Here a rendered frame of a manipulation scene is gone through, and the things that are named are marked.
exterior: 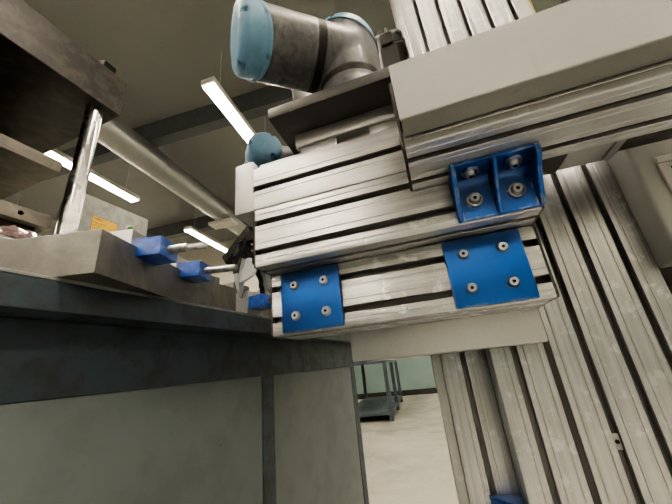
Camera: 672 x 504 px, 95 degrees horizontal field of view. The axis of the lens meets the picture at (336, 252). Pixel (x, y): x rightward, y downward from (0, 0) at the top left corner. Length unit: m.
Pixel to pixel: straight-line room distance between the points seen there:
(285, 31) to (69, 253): 0.43
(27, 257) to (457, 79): 0.50
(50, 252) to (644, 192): 0.78
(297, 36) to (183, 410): 0.64
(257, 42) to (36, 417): 0.57
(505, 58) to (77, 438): 0.62
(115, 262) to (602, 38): 0.53
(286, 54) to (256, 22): 0.06
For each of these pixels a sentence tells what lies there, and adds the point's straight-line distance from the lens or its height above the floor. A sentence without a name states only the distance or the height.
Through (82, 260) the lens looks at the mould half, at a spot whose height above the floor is 0.82.
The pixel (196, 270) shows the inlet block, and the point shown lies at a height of 0.85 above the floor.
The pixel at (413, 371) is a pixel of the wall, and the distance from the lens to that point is 7.06.
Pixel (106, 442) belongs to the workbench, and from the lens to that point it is 0.56.
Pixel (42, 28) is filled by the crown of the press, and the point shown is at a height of 1.95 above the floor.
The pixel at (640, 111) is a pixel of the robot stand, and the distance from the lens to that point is 0.42.
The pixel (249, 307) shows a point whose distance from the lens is 0.71.
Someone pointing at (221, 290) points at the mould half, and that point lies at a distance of 0.75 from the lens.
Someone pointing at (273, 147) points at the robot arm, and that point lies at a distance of 0.72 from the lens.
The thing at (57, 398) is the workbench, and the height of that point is 0.67.
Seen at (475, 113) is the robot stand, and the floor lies 0.88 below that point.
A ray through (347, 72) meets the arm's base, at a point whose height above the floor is 1.12.
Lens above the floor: 0.67
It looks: 20 degrees up
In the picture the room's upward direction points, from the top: 6 degrees counter-clockwise
